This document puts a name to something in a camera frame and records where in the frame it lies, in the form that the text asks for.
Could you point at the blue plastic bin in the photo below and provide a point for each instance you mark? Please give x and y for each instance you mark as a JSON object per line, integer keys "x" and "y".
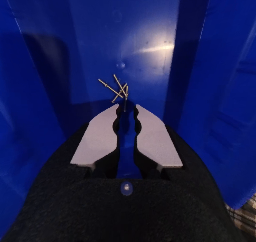
{"x": 100, "y": 35}
{"x": 236, "y": 105}

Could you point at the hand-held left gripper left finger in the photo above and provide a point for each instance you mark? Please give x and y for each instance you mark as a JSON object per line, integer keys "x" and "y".
{"x": 96, "y": 143}

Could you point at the person's plaid shirt torso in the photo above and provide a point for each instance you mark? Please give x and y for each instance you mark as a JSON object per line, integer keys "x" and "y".
{"x": 244, "y": 220}

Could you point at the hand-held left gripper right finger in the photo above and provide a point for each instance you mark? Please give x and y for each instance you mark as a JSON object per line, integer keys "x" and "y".
{"x": 158, "y": 143}

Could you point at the small metal bolt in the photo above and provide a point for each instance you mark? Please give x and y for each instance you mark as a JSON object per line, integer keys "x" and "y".
{"x": 116, "y": 97}
{"x": 120, "y": 85}
{"x": 125, "y": 105}
{"x": 110, "y": 88}

